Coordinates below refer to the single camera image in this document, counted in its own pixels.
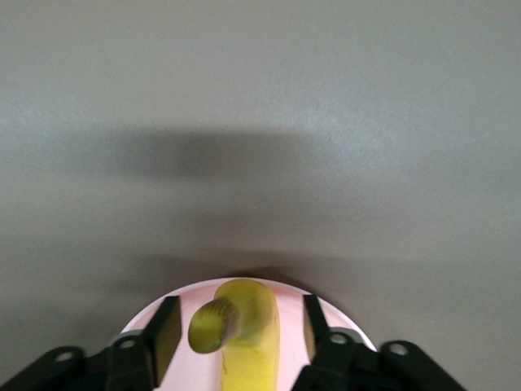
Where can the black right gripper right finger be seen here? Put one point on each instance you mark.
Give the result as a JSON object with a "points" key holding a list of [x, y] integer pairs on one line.
{"points": [[346, 366]]}

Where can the pink plate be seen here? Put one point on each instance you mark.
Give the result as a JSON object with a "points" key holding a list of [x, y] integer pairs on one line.
{"points": [[293, 322]]}

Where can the yellow banana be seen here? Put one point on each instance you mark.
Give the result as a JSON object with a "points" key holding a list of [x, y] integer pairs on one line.
{"points": [[252, 326]]}

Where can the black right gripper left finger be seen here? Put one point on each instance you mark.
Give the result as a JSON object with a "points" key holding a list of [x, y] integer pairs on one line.
{"points": [[134, 362]]}

